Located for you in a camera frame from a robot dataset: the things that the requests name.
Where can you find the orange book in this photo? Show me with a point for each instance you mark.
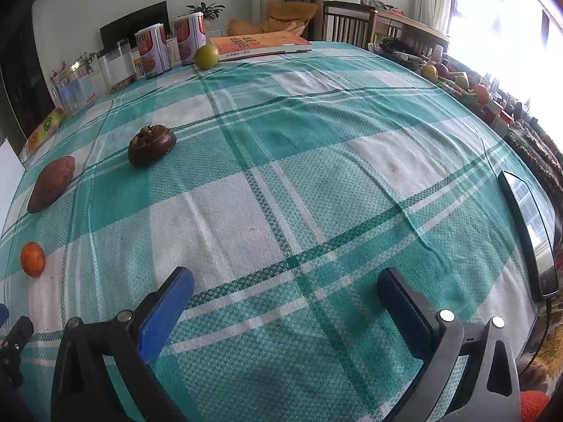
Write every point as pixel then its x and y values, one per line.
pixel 259 45

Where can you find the leafy potted plant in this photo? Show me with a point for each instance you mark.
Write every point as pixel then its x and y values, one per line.
pixel 206 11

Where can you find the red printed can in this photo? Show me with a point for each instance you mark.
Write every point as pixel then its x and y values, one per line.
pixel 190 39
pixel 151 52

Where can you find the bright orange tangerine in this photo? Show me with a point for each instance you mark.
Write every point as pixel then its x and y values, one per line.
pixel 33 259

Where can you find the green citrus fruit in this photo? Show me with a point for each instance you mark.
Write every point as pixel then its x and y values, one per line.
pixel 206 57

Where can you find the orange lounge chair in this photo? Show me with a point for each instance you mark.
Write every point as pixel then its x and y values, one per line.
pixel 286 15

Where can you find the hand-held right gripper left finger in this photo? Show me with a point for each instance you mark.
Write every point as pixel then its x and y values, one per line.
pixel 165 312

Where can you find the glass jar with black lid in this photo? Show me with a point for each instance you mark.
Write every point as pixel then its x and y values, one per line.
pixel 116 68

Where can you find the orange fleece clothing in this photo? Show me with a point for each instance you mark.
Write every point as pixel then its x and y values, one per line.
pixel 534 406

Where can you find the dark brown water chestnut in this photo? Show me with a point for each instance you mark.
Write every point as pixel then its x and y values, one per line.
pixel 151 146

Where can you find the black television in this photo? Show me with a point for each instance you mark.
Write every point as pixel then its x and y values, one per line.
pixel 132 22

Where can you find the green plant with white vase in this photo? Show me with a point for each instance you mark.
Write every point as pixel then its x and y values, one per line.
pixel 81 62

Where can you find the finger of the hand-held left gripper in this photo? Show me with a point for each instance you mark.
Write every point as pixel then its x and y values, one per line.
pixel 17 338
pixel 3 315

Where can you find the wooden side table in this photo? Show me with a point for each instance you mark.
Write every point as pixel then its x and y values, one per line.
pixel 413 26

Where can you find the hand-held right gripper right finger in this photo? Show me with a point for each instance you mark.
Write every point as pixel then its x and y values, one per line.
pixel 404 312

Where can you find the teal checked tablecloth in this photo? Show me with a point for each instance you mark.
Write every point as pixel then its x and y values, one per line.
pixel 308 176

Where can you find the window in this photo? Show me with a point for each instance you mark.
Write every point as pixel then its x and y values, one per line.
pixel 497 17

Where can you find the plump sweet potato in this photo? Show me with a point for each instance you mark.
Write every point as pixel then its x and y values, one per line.
pixel 50 187

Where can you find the glass jar with gold lid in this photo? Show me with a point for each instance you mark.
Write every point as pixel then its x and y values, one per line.
pixel 74 92

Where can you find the fruit print tissue pack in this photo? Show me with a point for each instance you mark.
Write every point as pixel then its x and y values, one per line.
pixel 46 129

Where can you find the black smartphone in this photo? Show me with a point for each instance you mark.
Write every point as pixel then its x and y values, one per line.
pixel 528 233

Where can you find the white box with cardboard bottom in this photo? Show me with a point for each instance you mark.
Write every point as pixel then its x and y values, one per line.
pixel 11 180

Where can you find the wooden slatted chair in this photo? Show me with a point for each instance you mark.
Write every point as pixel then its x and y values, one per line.
pixel 347 24

